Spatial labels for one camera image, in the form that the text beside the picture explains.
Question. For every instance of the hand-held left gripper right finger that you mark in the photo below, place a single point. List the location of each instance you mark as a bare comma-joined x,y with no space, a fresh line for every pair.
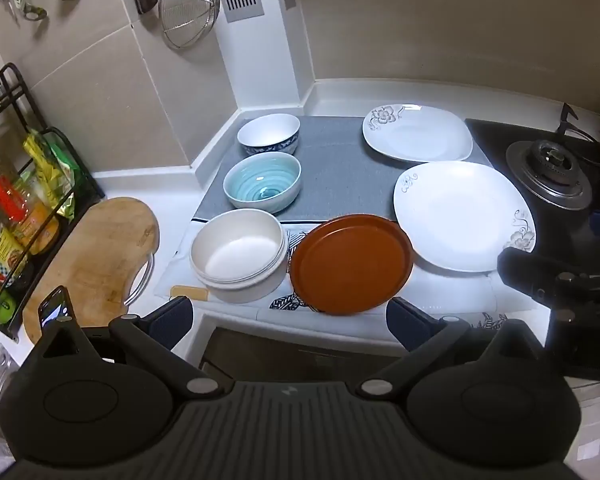
405,327

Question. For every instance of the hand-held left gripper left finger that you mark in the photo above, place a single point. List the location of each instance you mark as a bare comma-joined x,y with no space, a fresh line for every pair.
172,320

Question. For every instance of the brown round plate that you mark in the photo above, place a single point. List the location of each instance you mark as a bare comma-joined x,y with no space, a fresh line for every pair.
350,265

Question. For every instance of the large white floral square plate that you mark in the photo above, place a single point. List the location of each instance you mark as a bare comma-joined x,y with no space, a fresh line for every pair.
460,215

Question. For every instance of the cream round bowl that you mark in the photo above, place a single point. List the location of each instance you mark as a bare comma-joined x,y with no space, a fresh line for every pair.
235,255

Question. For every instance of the teal swirl bowl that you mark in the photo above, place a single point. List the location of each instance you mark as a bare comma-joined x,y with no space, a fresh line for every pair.
262,180

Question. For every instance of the small white floral square plate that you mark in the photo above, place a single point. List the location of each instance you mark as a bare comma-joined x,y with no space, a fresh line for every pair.
420,135

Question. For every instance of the white bowl blue pattern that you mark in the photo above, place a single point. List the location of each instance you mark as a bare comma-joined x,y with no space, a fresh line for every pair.
267,132

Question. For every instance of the pale yellow tag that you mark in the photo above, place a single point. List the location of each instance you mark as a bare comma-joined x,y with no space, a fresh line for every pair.
187,293

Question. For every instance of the white leaf print cloth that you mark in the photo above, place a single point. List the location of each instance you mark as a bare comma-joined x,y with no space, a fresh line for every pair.
455,290

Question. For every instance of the metal stove burner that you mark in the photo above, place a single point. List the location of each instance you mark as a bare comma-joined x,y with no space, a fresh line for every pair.
550,165

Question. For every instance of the wooden cutting board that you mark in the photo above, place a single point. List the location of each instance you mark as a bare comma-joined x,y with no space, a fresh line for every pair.
95,250

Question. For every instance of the brown cabinet door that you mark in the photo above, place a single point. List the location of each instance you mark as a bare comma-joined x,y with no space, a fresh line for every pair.
280,355

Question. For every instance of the black pan support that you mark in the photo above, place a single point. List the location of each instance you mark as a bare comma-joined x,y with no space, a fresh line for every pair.
567,117

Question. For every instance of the dark jar orange label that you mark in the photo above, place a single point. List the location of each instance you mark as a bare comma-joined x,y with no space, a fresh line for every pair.
37,227

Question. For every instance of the grey drying mat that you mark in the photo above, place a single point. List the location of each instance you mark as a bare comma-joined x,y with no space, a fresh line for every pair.
340,170

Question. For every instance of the yellow checkered packet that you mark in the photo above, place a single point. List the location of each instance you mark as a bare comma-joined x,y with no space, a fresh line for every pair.
0,255

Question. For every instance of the yellow green snack packet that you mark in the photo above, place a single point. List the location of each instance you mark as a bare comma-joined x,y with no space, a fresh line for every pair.
50,170

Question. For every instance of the red label sauce bottle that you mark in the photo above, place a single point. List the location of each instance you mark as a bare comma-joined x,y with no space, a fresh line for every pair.
5,195

